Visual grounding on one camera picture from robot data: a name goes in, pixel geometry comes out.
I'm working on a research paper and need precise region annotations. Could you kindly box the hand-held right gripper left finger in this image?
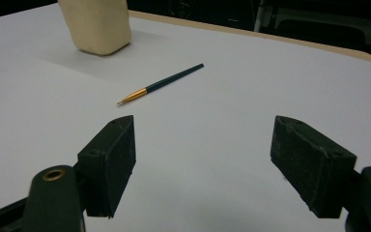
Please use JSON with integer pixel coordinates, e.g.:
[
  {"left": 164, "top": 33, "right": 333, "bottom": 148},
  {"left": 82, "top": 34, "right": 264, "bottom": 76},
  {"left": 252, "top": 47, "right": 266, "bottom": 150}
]
[{"left": 76, "top": 114, "right": 137, "bottom": 219}]

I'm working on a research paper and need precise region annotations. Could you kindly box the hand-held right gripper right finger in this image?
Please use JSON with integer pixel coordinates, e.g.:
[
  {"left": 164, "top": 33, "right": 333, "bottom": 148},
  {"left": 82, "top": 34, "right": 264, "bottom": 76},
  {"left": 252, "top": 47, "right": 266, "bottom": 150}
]
[{"left": 270, "top": 115, "right": 357, "bottom": 219}]

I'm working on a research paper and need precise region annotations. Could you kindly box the dark green gold-tipped pen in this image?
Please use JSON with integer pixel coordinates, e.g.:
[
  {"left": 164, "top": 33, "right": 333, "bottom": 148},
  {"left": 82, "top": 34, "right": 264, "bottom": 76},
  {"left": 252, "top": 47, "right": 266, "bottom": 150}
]
[{"left": 116, "top": 63, "right": 205, "bottom": 106}]

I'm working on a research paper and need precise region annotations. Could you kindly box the beige square pen holder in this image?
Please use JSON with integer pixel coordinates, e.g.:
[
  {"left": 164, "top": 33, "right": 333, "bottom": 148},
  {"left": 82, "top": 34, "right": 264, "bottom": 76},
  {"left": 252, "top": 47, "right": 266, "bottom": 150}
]
[{"left": 57, "top": 0, "right": 132, "bottom": 56}]

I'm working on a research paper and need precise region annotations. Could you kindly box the white paper sheet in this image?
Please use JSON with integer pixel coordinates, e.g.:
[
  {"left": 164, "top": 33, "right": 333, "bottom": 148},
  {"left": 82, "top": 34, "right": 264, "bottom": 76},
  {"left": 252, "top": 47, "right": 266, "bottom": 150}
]
[{"left": 0, "top": 3, "right": 371, "bottom": 232}]

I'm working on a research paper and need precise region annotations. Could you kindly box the light wooden table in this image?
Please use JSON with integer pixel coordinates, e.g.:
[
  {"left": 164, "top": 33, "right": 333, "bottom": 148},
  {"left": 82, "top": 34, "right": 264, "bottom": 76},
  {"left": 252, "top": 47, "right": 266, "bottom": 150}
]
[{"left": 128, "top": 10, "right": 371, "bottom": 63}]

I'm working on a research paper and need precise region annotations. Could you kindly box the black folding chair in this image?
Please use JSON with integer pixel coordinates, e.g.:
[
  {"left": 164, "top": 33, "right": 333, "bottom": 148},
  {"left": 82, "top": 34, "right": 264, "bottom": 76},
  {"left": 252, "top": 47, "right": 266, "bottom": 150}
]
[{"left": 270, "top": 6, "right": 371, "bottom": 47}]

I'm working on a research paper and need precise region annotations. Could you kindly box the white table leg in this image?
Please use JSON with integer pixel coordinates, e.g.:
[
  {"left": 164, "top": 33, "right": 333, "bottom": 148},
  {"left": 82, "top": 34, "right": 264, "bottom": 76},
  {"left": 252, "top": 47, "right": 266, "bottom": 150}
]
[{"left": 254, "top": 0, "right": 270, "bottom": 33}]

